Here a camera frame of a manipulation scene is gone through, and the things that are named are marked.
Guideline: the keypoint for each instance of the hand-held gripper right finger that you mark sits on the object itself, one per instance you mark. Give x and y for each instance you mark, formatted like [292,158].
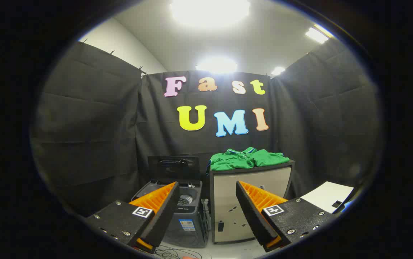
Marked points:
[253,216]

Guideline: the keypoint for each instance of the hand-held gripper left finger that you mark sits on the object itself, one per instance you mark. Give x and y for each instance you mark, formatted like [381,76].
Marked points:
[163,212]

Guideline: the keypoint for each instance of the grey washing machine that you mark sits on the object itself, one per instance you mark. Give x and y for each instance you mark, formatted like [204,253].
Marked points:
[183,237]

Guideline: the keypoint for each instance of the green polo shirt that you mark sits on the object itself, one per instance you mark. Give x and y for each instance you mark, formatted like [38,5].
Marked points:
[235,162]

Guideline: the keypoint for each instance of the dark cabinet with beige door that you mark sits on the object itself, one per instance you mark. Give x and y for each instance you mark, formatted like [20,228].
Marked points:
[228,190]

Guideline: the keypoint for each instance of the white board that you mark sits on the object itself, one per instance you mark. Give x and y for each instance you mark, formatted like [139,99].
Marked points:
[327,196]

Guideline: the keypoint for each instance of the black backdrop cloth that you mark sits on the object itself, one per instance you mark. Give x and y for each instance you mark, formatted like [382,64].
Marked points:
[84,126]

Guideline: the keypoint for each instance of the small round ceiling light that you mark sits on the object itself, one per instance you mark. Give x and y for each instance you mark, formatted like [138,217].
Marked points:
[278,71]

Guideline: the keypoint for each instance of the rectangular ceiling light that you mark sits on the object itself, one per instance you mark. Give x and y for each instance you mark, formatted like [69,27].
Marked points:
[317,35]

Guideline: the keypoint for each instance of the large round ceiling light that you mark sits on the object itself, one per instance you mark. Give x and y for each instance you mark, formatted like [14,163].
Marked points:
[210,10]

